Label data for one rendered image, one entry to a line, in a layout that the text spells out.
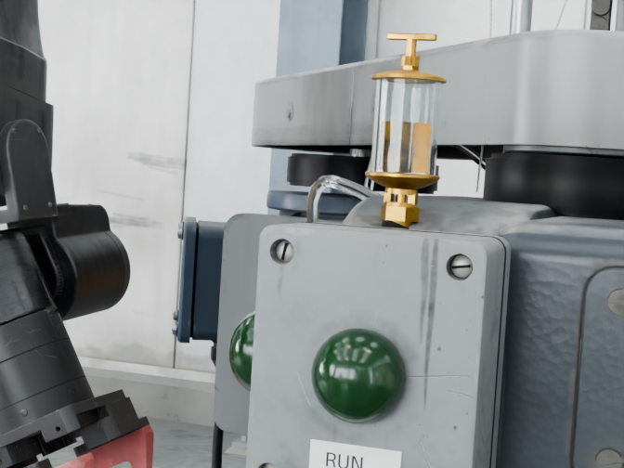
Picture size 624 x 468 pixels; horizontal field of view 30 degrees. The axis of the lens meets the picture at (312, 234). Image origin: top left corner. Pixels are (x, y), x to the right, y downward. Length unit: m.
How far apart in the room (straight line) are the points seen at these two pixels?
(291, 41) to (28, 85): 4.82
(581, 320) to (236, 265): 0.48
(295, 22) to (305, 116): 4.70
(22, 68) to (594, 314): 0.39
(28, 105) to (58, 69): 5.86
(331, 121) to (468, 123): 0.19
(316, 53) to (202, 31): 0.92
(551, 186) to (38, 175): 0.30
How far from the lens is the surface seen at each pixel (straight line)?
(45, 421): 0.63
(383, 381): 0.36
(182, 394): 6.20
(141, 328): 6.30
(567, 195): 0.51
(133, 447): 0.72
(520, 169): 0.52
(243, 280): 0.85
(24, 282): 0.67
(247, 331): 0.39
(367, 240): 0.37
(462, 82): 0.58
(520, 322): 0.41
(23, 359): 0.66
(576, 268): 0.41
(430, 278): 0.36
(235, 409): 0.87
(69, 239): 0.72
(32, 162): 0.67
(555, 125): 0.52
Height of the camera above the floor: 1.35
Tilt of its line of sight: 3 degrees down
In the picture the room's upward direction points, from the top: 4 degrees clockwise
